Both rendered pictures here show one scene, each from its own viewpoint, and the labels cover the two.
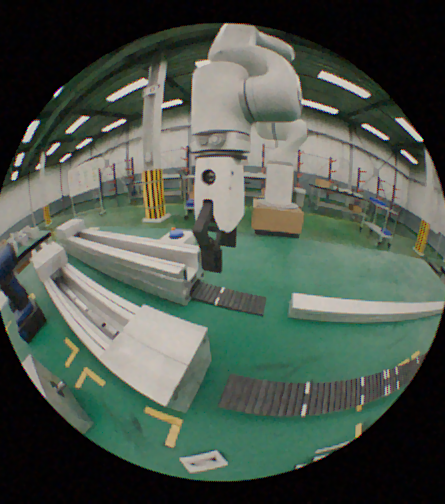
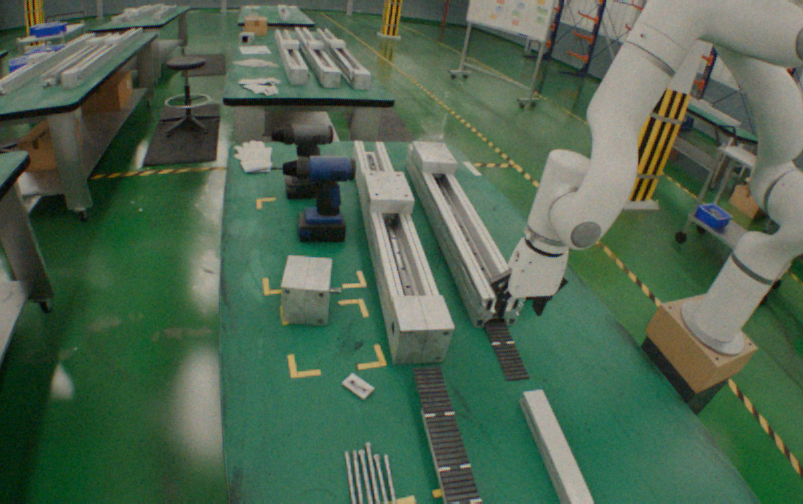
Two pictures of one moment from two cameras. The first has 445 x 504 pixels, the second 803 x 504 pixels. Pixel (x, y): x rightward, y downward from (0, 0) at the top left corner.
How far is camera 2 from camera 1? 0.63 m
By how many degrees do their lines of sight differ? 47
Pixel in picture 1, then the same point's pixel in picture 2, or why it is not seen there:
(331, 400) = (442, 435)
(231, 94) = (545, 208)
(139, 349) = (417, 308)
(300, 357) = (480, 419)
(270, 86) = (557, 219)
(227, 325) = (479, 360)
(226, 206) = (515, 280)
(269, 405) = (427, 393)
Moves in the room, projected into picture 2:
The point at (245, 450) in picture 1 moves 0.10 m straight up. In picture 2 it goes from (380, 406) to (387, 370)
